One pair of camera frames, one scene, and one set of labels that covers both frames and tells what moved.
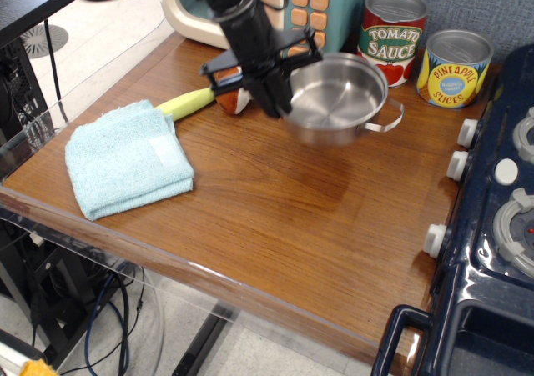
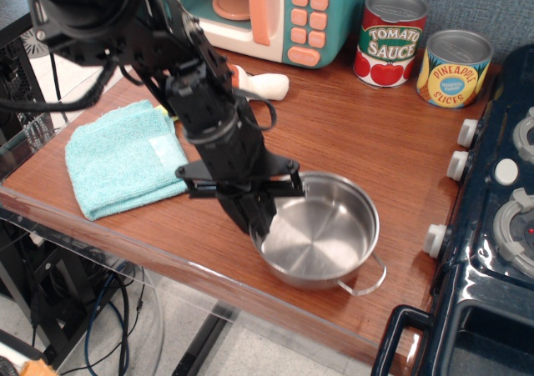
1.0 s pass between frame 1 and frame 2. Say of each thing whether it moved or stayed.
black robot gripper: moved
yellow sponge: stayed
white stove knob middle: stayed
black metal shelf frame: stayed
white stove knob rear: stayed
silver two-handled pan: moved
